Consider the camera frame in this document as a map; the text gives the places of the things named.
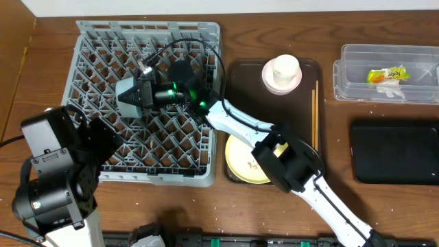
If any left wooden chopstick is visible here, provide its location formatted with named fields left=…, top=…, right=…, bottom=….
left=311, top=89, right=316, bottom=148

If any white tissue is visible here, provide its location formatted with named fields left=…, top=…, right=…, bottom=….
left=377, top=80, right=405, bottom=99

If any dark brown serving tray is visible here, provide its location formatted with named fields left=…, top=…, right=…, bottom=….
left=226, top=59, right=323, bottom=144

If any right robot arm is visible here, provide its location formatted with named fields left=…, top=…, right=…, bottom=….
left=116, top=60, right=387, bottom=247

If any cream plastic cup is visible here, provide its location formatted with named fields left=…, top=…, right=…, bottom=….
left=272, top=54, right=300, bottom=88

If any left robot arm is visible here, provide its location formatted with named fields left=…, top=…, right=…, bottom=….
left=12, top=105, right=124, bottom=246

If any yellow green snack wrapper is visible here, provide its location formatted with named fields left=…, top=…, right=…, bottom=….
left=367, top=66, right=411, bottom=84

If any right wooden chopstick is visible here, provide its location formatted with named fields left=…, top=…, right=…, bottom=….
left=314, top=80, right=319, bottom=151

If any wooden chopstick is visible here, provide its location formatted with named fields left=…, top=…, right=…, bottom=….
left=314, top=80, right=319, bottom=151
left=311, top=89, right=316, bottom=148

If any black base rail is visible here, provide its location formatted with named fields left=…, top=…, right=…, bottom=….
left=102, top=222, right=439, bottom=247

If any clear plastic bin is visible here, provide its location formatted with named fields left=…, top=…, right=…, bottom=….
left=333, top=44, right=438, bottom=105

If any light blue bowl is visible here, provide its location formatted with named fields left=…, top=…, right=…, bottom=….
left=115, top=77, right=143, bottom=118

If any yellow plate with crumbs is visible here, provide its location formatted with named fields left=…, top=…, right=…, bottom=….
left=225, top=135, right=270, bottom=185

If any grey plastic dishwasher rack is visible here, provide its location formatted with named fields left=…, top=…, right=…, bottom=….
left=62, top=21, right=222, bottom=187

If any black plastic bin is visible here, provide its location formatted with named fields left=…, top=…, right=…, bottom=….
left=349, top=119, right=438, bottom=186

